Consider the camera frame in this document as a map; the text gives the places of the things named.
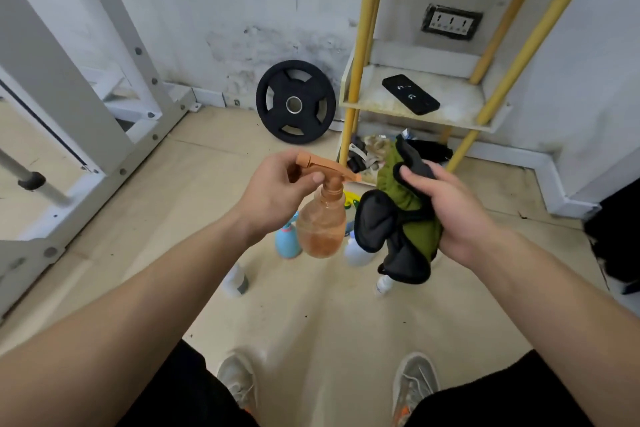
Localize person's grey shoe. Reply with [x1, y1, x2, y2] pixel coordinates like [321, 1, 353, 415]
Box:
[391, 352, 441, 427]
[216, 354, 259, 418]

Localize person's right grey shoe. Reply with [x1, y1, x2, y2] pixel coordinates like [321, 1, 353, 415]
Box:
[391, 352, 441, 427]

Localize tan fuzzy glove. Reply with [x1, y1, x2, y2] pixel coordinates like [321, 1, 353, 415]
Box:
[363, 135, 396, 162]

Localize white plastic scoop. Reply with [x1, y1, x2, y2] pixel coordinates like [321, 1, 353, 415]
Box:
[349, 143, 373, 170]

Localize white shelf yellow poles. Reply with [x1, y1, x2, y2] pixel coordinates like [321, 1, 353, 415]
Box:
[337, 0, 601, 192]

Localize orange spray bottle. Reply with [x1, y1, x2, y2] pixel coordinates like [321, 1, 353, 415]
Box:
[295, 152, 363, 259]

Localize white spray bottle teal label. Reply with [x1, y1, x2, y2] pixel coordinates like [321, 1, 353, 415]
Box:
[221, 263, 250, 298]

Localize clear bottle yellow green sprayer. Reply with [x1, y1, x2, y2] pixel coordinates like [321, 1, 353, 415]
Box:
[341, 185, 362, 238]

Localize black phone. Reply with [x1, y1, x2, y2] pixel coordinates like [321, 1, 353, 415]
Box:
[381, 74, 441, 116]

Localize blue spray bottle pink trigger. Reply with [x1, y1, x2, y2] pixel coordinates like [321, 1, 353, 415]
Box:
[274, 213, 303, 260]

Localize pale blue bottle white sprayer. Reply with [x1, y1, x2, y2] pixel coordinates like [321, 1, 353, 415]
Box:
[343, 231, 383, 268]

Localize person's right forearm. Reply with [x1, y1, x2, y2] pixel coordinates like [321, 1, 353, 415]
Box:
[469, 226, 640, 427]

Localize black framed wall socket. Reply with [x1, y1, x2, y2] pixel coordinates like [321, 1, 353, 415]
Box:
[421, 3, 484, 41]

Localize person's left forearm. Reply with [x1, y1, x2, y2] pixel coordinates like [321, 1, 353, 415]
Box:
[0, 213, 273, 427]

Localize person's left grey shoe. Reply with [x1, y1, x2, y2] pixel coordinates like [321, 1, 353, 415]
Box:
[216, 354, 259, 418]

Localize person's left hand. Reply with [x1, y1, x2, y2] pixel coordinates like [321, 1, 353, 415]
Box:
[235, 149, 326, 245]

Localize person's right hand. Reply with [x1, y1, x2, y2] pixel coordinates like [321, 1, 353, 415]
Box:
[398, 159, 496, 270]

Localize green microfibre cloth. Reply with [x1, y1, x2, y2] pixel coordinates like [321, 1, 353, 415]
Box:
[353, 135, 443, 286]

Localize black shorts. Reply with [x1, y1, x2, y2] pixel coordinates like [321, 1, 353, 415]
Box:
[117, 339, 596, 427]

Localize white metal rack frame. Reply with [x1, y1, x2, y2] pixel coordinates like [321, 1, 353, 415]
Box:
[0, 0, 203, 322]

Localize black weight plate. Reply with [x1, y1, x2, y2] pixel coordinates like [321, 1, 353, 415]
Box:
[255, 59, 337, 145]

